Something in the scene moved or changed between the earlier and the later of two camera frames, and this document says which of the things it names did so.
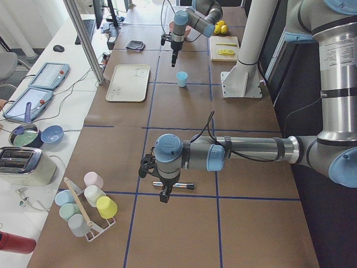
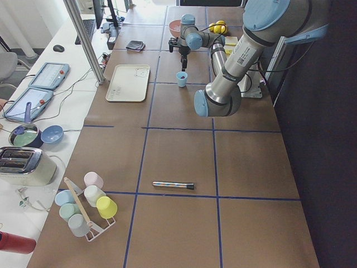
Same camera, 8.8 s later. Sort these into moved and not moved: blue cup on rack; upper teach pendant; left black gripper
Moved: left black gripper
Not moved: upper teach pendant; blue cup on rack
